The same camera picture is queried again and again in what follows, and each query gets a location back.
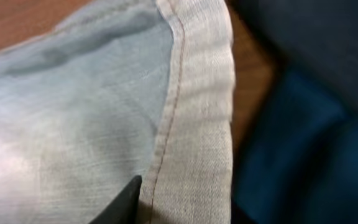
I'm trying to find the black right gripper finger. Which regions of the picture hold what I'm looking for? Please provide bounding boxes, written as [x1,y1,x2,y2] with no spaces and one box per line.
[89,175,142,224]

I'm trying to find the light blue denim shorts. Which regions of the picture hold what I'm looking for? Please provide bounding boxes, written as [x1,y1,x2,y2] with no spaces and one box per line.
[0,0,234,223]

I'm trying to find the dark blue garment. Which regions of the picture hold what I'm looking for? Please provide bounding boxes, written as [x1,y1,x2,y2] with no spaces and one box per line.
[231,0,358,223]

